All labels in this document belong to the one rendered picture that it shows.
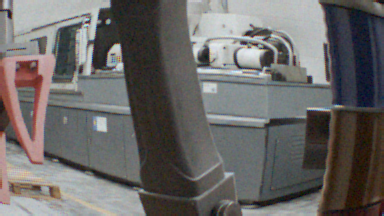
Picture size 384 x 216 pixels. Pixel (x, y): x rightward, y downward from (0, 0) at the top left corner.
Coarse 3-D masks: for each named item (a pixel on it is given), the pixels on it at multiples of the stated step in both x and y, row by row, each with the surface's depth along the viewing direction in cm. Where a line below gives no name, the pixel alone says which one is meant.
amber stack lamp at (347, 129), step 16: (336, 112) 28; (352, 112) 27; (368, 112) 27; (336, 128) 28; (352, 128) 27; (368, 128) 27; (336, 144) 28; (352, 144) 27; (368, 144) 27; (336, 160) 28; (352, 160) 27; (368, 160) 27; (336, 176) 28; (352, 176) 27; (368, 176) 27; (336, 192) 28; (352, 192) 27; (368, 192) 27; (320, 208) 28; (336, 208) 27
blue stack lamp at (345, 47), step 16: (336, 16) 27; (352, 16) 27; (368, 16) 27; (336, 32) 27; (352, 32) 27; (368, 32) 27; (336, 48) 28; (352, 48) 27; (368, 48) 27; (336, 64) 28; (352, 64) 27; (368, 64) 27; (336, 80) 28; (352, 80) 27; (368, 80) 27; (336, 96) 28; (352, 96) 27; (368, 96) 27
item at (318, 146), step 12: (372, 0) 55; (324, 48) 58; (324, 60) 58; (312, 108) 55; (324, 108) 55; (312, 120) 55; (324, 120) 54; (312, 132) 55; (324, 132) 54; (312, 144) 55; (324, 144) 54; (312, 156) 55; (324, 156) 54; (312, 168) 55; (324, 168) 54
